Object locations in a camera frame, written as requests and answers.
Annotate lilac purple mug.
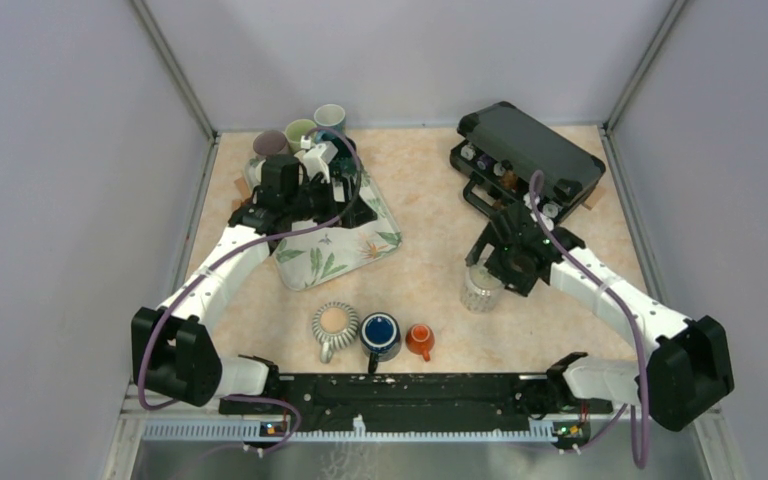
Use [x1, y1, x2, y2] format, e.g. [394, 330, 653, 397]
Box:
[252, 130, 291, 161]

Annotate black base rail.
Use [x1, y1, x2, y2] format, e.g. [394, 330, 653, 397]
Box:
[218, 369, 613, 433]

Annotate navy blue mug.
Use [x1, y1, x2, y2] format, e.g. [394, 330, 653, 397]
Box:
[360, 312, 402, 375]

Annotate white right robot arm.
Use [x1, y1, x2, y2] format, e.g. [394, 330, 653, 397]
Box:
[466, 204, 735, 432]

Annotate wooden block behind case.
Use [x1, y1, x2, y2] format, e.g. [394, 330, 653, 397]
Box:
[582, 185, 606, 211]

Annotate black poker chip case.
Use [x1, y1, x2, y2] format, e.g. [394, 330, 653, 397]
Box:
[449, 101, 606, 225]

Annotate dark green mug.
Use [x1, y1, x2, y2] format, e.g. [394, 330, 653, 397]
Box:
[325, 136, 358, 201]

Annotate white floral tray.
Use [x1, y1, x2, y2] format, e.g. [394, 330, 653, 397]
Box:
[273, 127, 403, 291]

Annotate striped grey white mug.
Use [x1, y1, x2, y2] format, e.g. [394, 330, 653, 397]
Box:
[311, 301, 360, 364]

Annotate light blue mug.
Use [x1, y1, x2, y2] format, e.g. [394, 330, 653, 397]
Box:
[313, 104, 346, 133]

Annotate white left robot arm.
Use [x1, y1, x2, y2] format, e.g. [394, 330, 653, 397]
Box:
[130, 154, 364, 414]

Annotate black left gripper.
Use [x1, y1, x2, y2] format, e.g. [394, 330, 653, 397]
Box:
[285, 173, 376, 229]

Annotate light green mug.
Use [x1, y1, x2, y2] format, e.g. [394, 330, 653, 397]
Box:
[284, 119, 317, 154]

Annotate small orange mug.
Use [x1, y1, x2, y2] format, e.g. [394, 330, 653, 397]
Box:
[405, 324, 435, 362]

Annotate clear floral glass jar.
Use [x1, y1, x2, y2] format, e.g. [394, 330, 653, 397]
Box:
[460, 265, 504, 313]

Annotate wooden blocks beside tray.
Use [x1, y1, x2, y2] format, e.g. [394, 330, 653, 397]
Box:
[230, 176, 252, 213]

